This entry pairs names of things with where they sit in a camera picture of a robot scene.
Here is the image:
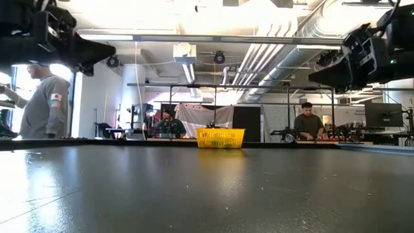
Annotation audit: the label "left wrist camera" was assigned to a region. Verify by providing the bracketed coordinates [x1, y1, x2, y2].
[34, 3, 78, 33]

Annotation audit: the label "grey overhead beam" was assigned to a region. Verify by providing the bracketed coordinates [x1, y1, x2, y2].
[77, 33, 345, 46]

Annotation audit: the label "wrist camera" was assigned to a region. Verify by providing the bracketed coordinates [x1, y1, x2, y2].
[34, 3, 78, 33]
[376, 3, 414, 45]

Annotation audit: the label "black ceiling camera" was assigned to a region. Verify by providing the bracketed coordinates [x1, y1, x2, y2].
[106, 55, 120, 69]
[213, 50, 226, 65]

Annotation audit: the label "black table mat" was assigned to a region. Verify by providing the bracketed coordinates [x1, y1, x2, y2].
[0, 144, 414, 233]

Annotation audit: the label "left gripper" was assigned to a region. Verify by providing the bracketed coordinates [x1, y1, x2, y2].
[19, 32, 116, 77]

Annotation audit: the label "black computer monitor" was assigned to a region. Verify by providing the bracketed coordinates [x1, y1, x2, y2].
[364, 102, 404, 128]

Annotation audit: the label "black metal rack frame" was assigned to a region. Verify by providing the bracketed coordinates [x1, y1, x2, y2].
[126, 82, 391, 143]

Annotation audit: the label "black robot equipment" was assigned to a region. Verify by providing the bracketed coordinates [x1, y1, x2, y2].
[323, 122, 366, 143]

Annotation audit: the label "person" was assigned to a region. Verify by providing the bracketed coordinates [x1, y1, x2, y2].
[155, 108, 188, 139]
[0, 63, 71, 140]
[293, 102, 326, 142]

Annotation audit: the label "silver air ducts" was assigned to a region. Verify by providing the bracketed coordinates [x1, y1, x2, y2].
[232, 0, 343, 104]

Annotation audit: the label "white patterned curtain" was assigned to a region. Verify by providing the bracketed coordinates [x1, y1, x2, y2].
[261, 105, 316, 143]

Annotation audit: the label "black curtain panel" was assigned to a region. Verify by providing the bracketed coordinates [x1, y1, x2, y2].
[232, 105, 262, 143]

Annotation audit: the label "white hanging cloth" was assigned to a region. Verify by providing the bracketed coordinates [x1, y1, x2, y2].
[174, 103, 235, 139]

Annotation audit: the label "yellow plastic basket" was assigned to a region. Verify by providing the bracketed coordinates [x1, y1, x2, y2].
[195, 128, 246, 150]

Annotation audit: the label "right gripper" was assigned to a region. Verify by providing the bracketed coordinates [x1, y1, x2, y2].
[309, 23, 392, 94]

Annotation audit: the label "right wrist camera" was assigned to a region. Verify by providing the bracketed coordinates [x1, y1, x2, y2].
[376, 3, 414, 45]

